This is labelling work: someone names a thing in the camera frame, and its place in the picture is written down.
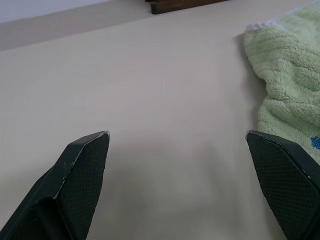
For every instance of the light green fluffy towel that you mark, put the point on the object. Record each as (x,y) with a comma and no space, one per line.
(290,72)

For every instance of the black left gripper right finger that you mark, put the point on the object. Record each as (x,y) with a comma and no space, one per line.
(287,185)

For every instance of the dark brown wooden block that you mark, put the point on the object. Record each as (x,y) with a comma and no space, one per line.
(180,4)

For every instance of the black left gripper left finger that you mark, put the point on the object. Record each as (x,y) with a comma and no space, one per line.
(72,190)

